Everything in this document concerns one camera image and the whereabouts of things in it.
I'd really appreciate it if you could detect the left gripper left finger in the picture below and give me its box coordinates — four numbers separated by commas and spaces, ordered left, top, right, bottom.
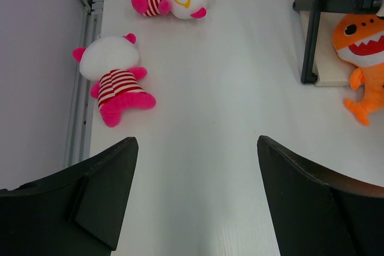
1, 137, 139, 255

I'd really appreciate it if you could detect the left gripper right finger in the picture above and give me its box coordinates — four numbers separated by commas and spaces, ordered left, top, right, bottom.
257, 135, 383, 255

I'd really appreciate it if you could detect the white magenta plush facing down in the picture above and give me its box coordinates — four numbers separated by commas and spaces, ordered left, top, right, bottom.
80, 33, 156, 127

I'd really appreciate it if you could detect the orange shark plush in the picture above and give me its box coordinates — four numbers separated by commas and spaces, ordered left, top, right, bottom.
332, 14, 383, 126

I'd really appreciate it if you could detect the beige three-tier shelf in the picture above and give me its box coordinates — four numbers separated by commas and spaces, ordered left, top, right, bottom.
292, 0, 384, 88

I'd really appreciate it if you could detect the aluminium corner frame post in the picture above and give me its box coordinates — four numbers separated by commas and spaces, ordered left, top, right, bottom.
64, 0, 98, 168

